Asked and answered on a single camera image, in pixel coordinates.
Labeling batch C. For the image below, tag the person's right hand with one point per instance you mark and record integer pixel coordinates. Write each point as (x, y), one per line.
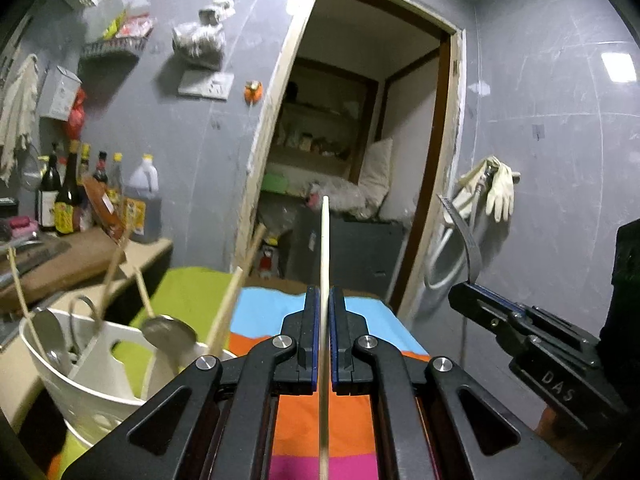
(560, 417)

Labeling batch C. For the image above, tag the wooden cutting board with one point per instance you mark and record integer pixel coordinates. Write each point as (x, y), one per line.
(75, 260)

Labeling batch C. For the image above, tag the orange wall hook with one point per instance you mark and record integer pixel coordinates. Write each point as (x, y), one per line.
(253, 91)

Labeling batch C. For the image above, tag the wooden chopstick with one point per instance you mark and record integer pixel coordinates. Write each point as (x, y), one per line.
(142, 292)
(245, 265)
(325, 240)
(114, 267)
(17, 282)

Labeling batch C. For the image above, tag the metal strainer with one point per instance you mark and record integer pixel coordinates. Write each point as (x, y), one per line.
(35, 170)

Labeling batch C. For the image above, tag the pink sponge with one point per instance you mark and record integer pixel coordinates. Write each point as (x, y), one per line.
(22, 226)

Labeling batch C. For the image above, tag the red plastic bag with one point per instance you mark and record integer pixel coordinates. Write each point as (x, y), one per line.
(75, 115)

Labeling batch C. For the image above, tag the dark bottle with yellow label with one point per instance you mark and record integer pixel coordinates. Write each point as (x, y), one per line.
(67, 200)

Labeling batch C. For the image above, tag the white hanging rag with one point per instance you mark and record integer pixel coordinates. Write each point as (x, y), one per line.
(20, 110)

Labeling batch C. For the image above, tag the green box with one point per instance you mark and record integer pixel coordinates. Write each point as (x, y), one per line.
(275, 184)

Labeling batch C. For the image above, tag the red and white bottle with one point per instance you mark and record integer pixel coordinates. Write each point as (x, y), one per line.
(270, 260)

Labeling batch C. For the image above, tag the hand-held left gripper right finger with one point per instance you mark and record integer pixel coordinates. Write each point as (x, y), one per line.
(336, 330)

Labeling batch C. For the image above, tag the wooden door frame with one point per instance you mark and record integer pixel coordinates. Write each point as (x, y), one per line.
(272, 125)

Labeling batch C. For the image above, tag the grey wall socket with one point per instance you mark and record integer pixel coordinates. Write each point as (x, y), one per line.
(207, 85)

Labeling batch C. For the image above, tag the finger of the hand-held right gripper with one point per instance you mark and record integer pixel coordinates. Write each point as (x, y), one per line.
(490, 325)
(505, 300)

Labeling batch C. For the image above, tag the dark bottle with white label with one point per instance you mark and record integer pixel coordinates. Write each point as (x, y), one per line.
(47, 200)

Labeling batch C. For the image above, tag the clear bottle with yellow cap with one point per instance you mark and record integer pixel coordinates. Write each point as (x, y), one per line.
(117, 175)

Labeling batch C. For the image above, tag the orange seasoning packet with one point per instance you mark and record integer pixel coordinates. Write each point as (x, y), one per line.
(105, 207)

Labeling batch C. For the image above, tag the wooden shelf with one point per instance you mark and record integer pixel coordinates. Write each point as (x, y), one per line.
(315, 145)

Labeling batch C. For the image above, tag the clear plastic bag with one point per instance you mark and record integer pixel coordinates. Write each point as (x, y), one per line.
(340, 200)

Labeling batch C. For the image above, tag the large metal spoon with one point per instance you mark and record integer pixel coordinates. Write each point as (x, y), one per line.
(165, 332)

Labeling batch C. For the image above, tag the multicoloured striped cloth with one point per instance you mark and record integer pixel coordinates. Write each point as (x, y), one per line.
(190, 290)

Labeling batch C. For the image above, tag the bundled plastic bags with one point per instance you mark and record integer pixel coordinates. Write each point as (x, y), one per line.
(200, 35)

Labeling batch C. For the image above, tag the bottle with red cap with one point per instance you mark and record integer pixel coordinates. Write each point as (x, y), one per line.
(100, 170)

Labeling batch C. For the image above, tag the white wall box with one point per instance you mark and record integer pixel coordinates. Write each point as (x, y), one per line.
(60, 95)

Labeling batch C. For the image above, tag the small metal spoon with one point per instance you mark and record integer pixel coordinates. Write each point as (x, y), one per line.
(47, 327)

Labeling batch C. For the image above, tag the white pillow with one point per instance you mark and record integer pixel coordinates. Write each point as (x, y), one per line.
(377, 170)

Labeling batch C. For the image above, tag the plastic jug with dark liquid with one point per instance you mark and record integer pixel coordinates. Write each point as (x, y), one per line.
(145, 195)

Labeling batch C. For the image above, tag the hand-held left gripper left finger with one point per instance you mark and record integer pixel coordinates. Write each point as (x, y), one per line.
(312, 330)

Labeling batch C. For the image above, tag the grey cabinet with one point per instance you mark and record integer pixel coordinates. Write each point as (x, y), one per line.
(350, 255)

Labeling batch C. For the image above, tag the pale rubber gloves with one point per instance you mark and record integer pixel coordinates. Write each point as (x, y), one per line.
(500, 190)

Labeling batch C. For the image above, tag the white plastic basket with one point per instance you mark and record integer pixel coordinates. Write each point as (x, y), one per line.
(100, 385)

